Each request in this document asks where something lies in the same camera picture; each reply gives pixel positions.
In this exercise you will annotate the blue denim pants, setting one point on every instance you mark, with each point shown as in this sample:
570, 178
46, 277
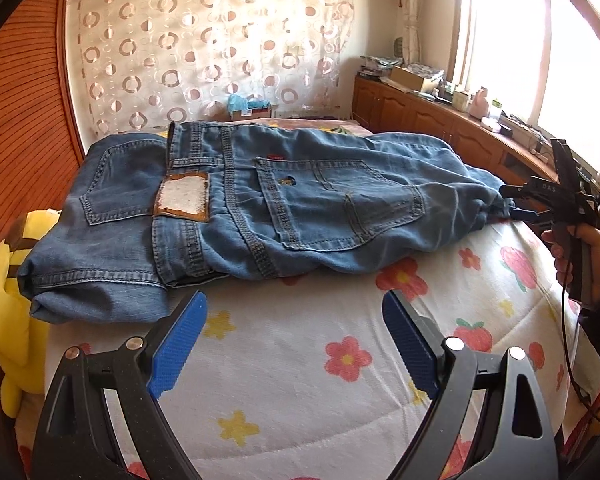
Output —
330, 210

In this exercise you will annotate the stack of magazines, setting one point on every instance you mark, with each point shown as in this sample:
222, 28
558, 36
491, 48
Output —
377, 66

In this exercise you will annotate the yellow plush toy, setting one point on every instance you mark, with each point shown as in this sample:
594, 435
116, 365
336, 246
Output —
10, 320

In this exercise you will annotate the wooden slatted wardrobe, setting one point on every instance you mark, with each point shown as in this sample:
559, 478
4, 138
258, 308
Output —
30, 110

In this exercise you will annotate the lace window curtain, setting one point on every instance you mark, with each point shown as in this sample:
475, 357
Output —
412, 10

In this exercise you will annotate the small cardboard box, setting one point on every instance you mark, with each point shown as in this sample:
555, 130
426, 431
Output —
260, 111

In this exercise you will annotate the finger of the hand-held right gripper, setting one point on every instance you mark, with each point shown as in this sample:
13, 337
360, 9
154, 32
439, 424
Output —
525, 215
517, 191

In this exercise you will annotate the pink bottle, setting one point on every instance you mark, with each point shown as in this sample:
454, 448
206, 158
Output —
481, 101

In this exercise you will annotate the window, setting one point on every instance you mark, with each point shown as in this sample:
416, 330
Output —
505, 35

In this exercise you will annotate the white flower-print bed sheet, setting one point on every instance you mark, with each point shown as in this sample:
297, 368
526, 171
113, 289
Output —
305, 360

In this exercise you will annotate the sheer circle-pattern curtain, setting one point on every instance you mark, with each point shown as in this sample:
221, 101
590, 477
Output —
205, 35

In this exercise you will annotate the wooden cabinet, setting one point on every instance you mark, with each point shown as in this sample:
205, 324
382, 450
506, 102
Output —
420, 115

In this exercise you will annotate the open cardboard box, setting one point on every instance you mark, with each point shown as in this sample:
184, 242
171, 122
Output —
415, 77

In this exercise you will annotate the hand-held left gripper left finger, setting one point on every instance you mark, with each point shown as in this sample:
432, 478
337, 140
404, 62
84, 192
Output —
179, 342

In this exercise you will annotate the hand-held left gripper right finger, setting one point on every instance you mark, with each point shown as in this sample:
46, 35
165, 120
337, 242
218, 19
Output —
409, 342

